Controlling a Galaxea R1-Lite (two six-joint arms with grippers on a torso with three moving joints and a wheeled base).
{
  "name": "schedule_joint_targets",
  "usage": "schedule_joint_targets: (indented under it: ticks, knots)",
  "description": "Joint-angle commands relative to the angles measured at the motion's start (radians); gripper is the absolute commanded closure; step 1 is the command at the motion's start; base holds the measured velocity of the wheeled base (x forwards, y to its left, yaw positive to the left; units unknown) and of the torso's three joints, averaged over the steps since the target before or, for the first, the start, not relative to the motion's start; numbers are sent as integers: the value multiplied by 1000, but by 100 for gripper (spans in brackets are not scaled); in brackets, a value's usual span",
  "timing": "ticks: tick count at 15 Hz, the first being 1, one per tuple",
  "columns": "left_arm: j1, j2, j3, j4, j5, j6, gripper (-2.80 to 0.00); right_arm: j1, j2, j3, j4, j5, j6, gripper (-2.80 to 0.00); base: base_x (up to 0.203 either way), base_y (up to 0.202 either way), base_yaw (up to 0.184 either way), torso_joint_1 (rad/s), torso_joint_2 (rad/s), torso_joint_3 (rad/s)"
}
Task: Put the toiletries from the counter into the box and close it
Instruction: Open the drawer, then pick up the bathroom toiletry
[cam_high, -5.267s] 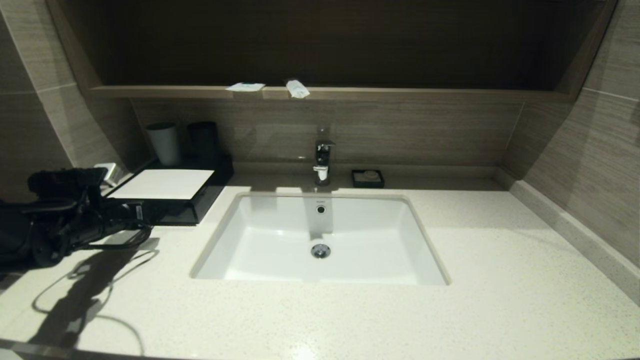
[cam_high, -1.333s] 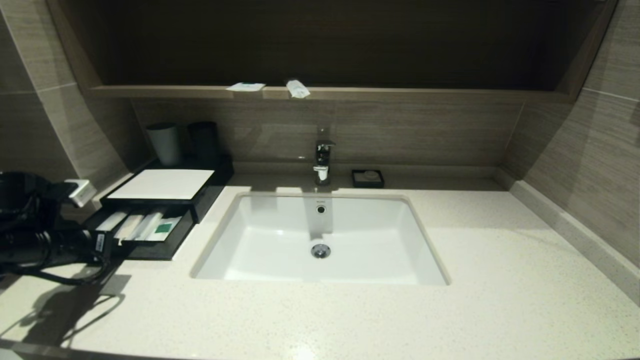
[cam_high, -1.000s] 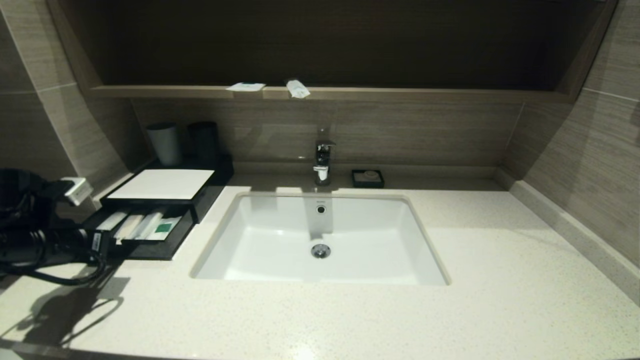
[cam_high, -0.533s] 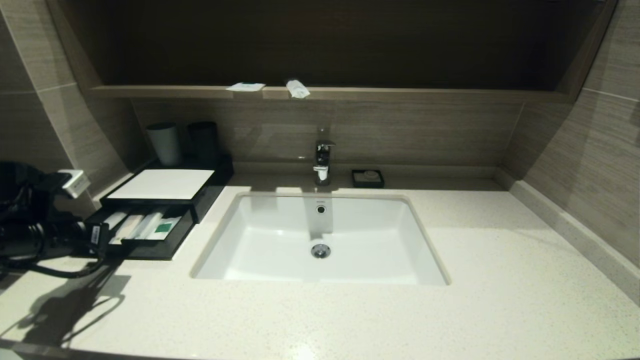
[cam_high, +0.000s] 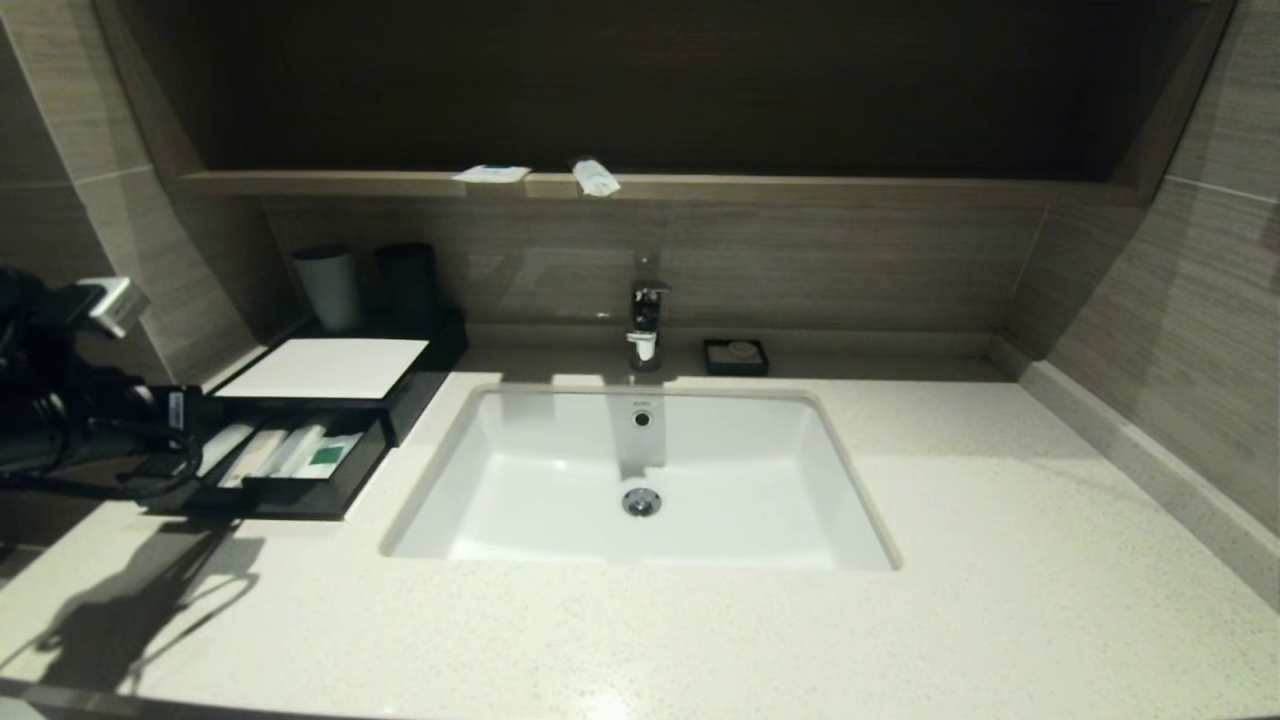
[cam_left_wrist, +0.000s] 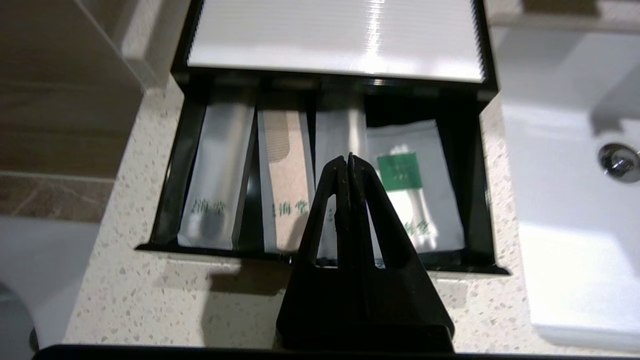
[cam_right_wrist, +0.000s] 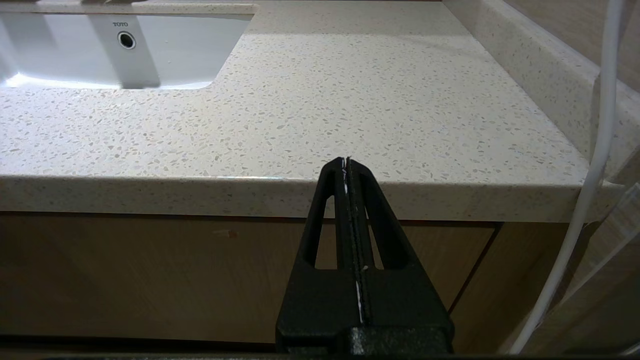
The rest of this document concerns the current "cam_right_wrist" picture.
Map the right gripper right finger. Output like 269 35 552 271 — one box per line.
345 156 455 353

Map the white sink basin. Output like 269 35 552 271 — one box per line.
0 11 253 91

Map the wooden cabinet door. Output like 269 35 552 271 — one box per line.
0 212 501 346
448 222 591 356

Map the white cable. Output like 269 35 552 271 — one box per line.
507 0 626 355

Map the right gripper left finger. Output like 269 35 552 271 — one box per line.
276 157 365 353

